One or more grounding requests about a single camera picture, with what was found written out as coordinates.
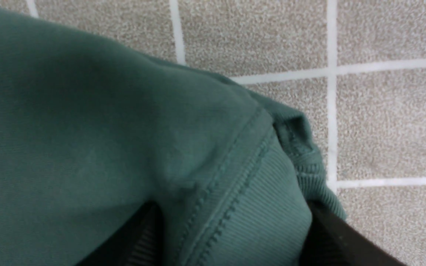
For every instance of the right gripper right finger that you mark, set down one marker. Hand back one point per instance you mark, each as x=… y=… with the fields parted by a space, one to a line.
x=332 y=242

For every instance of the green long-sleeve top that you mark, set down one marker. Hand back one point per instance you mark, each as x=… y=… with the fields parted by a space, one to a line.
x=90 y=130

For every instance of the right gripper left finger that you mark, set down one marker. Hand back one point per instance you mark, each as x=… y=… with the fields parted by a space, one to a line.
x=139 y=242

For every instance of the grey checkered tablecloth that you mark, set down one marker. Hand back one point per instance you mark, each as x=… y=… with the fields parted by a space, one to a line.
x=357 y=68

